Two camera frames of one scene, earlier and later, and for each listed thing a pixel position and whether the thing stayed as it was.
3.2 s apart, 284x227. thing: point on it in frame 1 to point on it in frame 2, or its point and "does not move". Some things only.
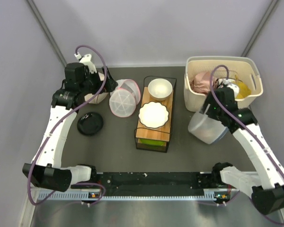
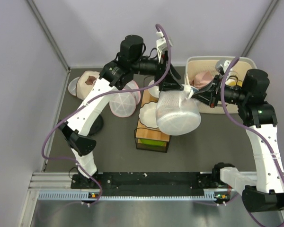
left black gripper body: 95,83 to 163,65
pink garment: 201,82 does not move
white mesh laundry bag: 206,129 to 176,113
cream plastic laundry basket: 246,68 does not move
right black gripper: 209,111 to 208,97
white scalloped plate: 153,115 does not move
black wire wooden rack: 154,139 does not move
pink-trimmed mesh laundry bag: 122,102 does not move
